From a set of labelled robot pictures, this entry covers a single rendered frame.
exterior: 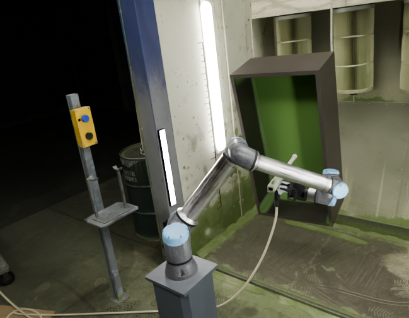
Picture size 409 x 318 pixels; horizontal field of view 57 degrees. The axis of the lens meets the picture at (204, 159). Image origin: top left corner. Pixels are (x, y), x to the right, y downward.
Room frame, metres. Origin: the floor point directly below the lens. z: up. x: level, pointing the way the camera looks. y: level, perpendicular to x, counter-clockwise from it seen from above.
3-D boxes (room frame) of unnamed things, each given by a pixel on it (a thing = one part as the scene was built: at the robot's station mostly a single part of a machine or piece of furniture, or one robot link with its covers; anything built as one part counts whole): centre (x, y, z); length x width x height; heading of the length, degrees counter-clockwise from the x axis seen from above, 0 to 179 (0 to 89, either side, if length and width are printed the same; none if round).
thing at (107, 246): (2.50, 0.82, 0.82); 0.06 x 0.06 x 1.64; 49
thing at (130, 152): (3.60, 0.55, 0.86); 0.54 x 0.54 x 0.01
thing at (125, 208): (2.40, 0.69, 0.95); 0.26 x 0.15 x 0.32; 139
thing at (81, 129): (2.47, 0.77, 1.42); 0.12 x 0.06 x 0.26; 139
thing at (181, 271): (1.85, 0.21, 0.69); 0.19 x 0.19 x 0.10
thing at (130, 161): (3.59, 0.55, 0.44); 0.59 x 0.58 x 0.89; 30
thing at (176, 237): (1.86, 0.21, 0.83); 0.17 x 0.15 x 0.18; 178
